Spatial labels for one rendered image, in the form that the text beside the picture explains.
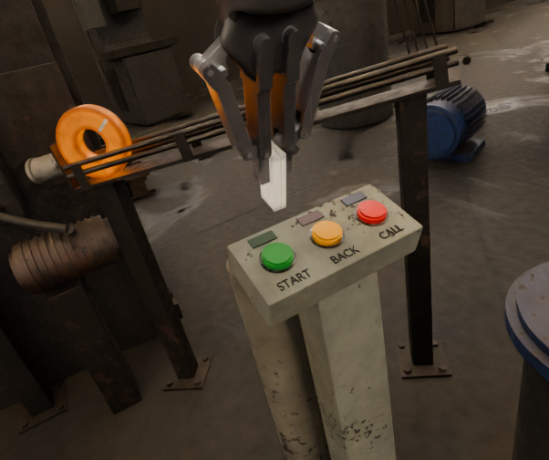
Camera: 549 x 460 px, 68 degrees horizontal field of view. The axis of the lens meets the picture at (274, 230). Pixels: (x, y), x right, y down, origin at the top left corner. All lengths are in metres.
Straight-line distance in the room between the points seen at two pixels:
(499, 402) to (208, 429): 0.69
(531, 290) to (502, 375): 0.48
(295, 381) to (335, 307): 0.28
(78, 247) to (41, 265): 0.08
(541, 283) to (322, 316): 0.36
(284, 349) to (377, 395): 0.17
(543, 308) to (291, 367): 0.41
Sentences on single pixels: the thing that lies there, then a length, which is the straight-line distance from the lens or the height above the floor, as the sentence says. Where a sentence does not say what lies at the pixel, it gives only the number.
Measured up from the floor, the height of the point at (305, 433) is 0.12.
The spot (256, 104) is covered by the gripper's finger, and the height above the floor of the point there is 0.80.
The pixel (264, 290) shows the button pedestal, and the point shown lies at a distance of 0.47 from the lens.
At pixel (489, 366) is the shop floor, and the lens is 1.19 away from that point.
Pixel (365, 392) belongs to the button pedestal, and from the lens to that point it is 0.69.
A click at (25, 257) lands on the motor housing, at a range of 1.04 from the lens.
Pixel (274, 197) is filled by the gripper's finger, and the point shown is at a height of 0.70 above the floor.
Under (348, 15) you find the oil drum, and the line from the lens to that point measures 3.11.
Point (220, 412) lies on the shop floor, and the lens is 1.16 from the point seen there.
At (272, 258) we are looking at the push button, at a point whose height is 0.61.
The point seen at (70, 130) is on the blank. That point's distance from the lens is 0.96.
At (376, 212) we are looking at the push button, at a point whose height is 0.61.
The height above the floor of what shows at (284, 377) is 0.29.
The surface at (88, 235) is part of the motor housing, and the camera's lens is 1.02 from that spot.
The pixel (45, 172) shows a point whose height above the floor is 0.66.
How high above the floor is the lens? 0.86
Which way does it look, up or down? 27 degrees down
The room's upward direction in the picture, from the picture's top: 13 degrees counter-clockwise
